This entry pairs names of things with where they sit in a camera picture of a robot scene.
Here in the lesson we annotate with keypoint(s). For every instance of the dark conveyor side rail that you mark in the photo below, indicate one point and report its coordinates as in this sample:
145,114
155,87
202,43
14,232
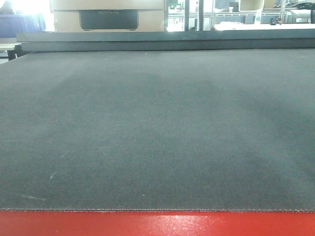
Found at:
43,42

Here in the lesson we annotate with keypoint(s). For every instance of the red conveyor edge frame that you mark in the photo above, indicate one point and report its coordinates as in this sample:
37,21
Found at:
53,223

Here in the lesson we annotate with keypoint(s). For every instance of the dark conveyor belt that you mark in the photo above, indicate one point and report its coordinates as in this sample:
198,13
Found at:
230,130

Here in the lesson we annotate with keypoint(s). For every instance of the white table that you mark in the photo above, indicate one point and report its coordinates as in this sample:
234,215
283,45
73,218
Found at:
239,26

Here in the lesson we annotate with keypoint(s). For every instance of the large cardboard box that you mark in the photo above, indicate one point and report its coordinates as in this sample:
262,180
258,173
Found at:
108,15

